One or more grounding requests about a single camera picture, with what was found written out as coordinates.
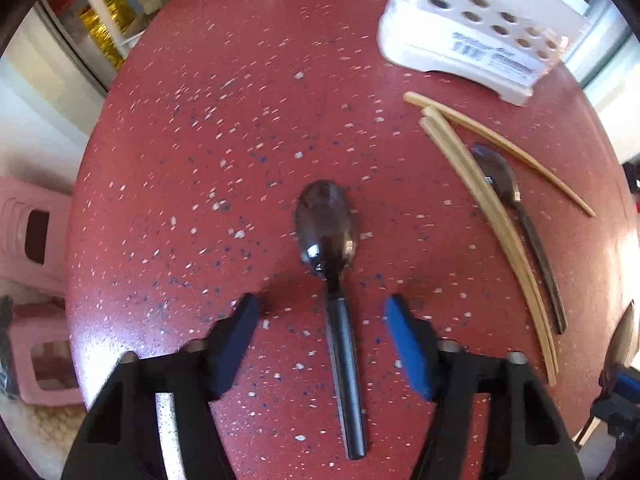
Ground wooden chopstick lying outer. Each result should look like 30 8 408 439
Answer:
418 116 559 388

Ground gold foil package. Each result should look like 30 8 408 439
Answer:
77 0 138 71

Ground pink plastic stool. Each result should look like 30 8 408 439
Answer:
1 177 72 298
8 302 84 408

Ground steel spoon dark handle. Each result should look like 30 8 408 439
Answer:
294 180 367 460

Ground white plastic utensil holder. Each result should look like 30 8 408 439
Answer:
378 0 588 106

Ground pale wooden chopstick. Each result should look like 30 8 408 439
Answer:
402 91 596 218

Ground wooden chopstick lying inner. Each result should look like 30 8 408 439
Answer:
420 106 559 377

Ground wooden chopstick lying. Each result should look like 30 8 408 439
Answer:
420 106 559 377
418 116 559 388

